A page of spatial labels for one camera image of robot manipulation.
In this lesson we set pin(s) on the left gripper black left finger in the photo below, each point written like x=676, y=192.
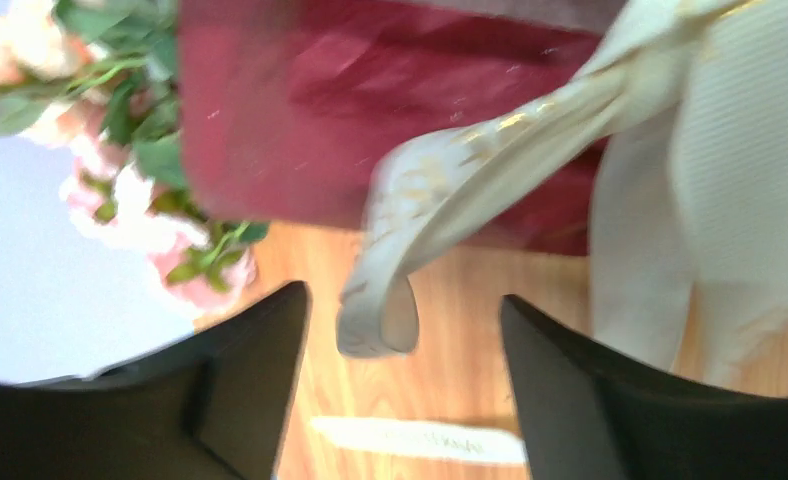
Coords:
x=211, y=406

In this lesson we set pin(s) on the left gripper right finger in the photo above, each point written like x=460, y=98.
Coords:
x=587, y=411

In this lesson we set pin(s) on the cream printed ribbon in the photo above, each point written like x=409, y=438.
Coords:
x=688, y=227

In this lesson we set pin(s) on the dark red wrapping paper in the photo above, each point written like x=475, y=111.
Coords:
x=287, y=106

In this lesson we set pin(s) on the pink rose stem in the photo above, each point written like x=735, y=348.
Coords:
x=192, y=270

